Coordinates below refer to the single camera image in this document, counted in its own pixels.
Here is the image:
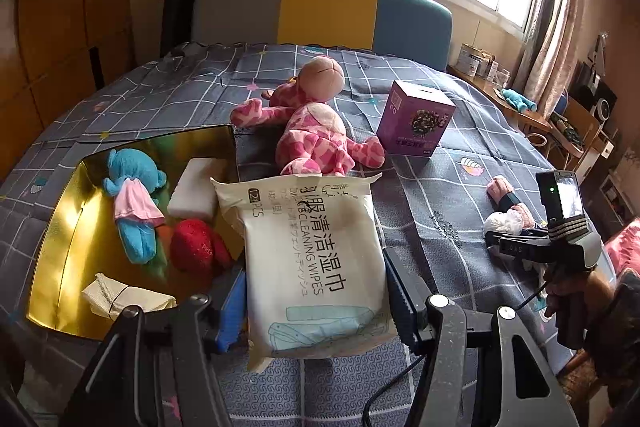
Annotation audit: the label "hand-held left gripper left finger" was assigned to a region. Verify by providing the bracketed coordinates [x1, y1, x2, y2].
[60, 269, 248, 427]

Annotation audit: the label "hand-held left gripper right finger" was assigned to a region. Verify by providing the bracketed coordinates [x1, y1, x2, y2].
[382, 248, 576, 427]

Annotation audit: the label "cream socks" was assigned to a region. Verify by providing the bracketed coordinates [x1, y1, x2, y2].
[81, 273, 178, 319]

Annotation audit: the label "black speaker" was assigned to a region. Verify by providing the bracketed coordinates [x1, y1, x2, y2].
[572, 62, 618, 122]

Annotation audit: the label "small blue plush toy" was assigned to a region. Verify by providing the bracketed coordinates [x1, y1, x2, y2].
[500, 88, 538, 112]

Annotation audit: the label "cream wet wipes packet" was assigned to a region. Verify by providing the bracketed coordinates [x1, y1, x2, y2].
[210, 172, 398, 373]

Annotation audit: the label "blue plush doll pink dress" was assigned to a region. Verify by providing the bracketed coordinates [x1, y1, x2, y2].
[102, 148, 168, 265]

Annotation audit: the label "red plush strawberry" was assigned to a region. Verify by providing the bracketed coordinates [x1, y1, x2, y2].
[169, 219, 233, 278]

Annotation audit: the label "wooden desk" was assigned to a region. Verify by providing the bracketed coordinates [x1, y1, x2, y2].
[447, 64, 551, 132]

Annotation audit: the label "small boxes on desk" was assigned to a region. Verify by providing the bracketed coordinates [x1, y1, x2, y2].
[480, 54, 511, 85]

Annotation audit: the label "person's right forearm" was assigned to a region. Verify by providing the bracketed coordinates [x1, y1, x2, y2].
[585, 267, 640, 408]

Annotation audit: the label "black cable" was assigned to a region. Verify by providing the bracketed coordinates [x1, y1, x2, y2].
[362, 347, 428, 427]

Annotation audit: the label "white sponge block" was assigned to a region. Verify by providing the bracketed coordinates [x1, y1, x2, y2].
[167, 158, 231, 220]

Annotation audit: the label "person's right hand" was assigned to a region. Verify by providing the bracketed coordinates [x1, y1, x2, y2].
[542, 271, 619, 351]

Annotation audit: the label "grey checked bed sheet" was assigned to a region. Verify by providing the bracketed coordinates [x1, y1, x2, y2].
[0, 39, 616, 427]

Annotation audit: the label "pink socks with blue band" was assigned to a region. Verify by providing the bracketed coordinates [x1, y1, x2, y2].
[487, 175, 538, 233]

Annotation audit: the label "pink spotted plush giraffe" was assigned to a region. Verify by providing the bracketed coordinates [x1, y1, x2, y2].
[230, 55, 386, 178]

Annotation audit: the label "grey yellow blue headboard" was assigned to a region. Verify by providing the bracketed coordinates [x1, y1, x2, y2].
[192, 0, 453, 72]

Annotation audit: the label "white knit sock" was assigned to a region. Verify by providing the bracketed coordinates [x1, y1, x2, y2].
[482, 209, 523, 238]

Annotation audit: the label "gold storage box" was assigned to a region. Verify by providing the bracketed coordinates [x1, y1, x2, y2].
[26, 124, 246, 340]

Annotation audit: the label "black rolled mat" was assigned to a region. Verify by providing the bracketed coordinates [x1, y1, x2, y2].
[160, 0, 206, 58]

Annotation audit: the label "purple cardboard box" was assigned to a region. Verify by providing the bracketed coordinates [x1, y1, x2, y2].
[376, 80, 457, 158]

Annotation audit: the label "pink ruffled pillow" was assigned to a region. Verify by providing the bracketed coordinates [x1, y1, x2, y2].
[602, 219, 640, 278]

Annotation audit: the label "beige patterned curtain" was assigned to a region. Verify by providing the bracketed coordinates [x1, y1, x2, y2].
[520, 0, 591, 118]

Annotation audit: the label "wooden wardrobe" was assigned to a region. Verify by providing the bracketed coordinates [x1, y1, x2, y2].
[0, 0, 136, 148]

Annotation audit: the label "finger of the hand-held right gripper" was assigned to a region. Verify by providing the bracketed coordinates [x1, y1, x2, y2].
[488, 245, 551, 265]
[484, 229, 549, 246]

